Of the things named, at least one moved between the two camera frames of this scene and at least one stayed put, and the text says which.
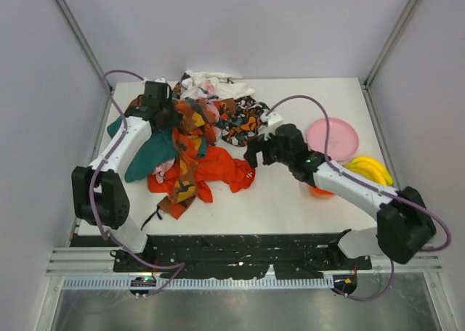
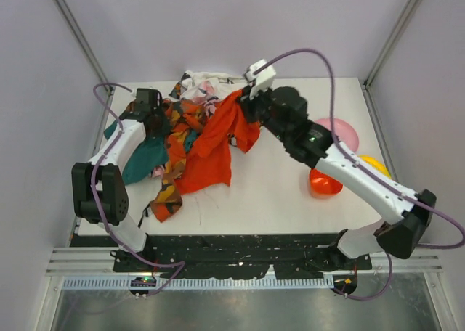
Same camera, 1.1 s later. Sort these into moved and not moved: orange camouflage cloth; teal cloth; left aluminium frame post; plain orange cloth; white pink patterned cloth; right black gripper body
Moved: orange camouflage cloth; plain orange cloth; right black gripper body
Not moved: white pink patterned cloth; teal cloth; left aluminium frame post
